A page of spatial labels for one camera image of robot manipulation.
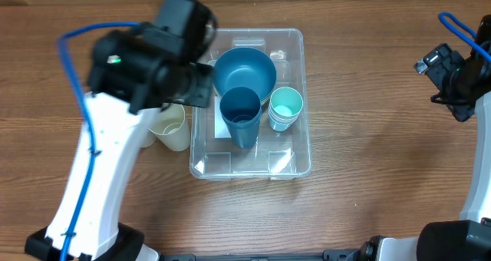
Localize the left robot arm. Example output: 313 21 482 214
25 19 217 260

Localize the clear plastic storage bin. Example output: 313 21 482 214
189 28 312 180

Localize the blue cable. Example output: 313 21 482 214
56 21 141 261
438 11 491 64

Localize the dark blue tall cup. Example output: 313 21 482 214
219 87 262 128
222 114 260 148

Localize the cream tall cup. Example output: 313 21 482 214
150 104 191 151
140 129 157 148

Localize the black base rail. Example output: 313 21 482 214
158 249 359 261

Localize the white label in bin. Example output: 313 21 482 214
214 96 231 139

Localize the dark blue bowl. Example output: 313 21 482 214
213 47 277 104

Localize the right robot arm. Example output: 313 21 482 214
323 12 490 260

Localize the pink small cup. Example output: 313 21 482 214
269 109 298 128

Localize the right blue cable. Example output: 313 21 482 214
438 11 491 64

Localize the light blue small cup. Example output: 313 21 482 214
269 117 296 132

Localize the mint green small cup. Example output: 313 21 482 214
270 87 304 119

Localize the left blue cable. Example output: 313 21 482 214
56 21 141 261

